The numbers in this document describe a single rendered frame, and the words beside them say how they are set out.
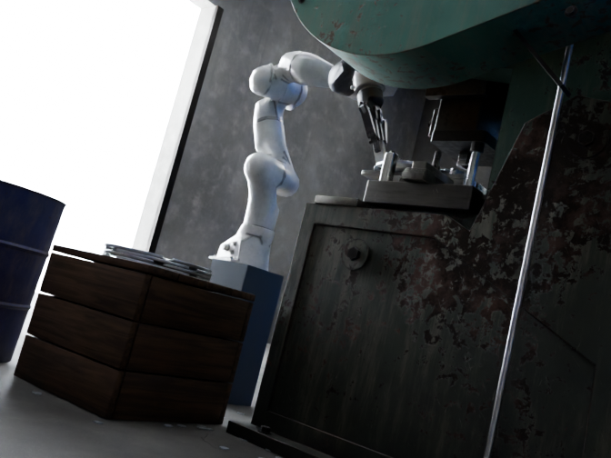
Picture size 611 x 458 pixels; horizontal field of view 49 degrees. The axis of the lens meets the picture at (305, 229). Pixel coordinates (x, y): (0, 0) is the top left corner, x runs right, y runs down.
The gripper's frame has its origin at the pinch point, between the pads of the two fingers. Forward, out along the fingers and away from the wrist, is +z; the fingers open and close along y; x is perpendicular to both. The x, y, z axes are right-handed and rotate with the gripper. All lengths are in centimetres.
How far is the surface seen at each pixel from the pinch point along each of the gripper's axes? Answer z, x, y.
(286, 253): -203, -371, -466
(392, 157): 8.0, 7.5, 8.8
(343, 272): 36.8, -7.8, 15.9
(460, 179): 15.6, 20.3, -2.0
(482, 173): -315, -179, -682
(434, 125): -4.3, 15.3, -5.0
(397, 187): 18.8, 9.3, 12.7
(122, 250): 26, -50, 49
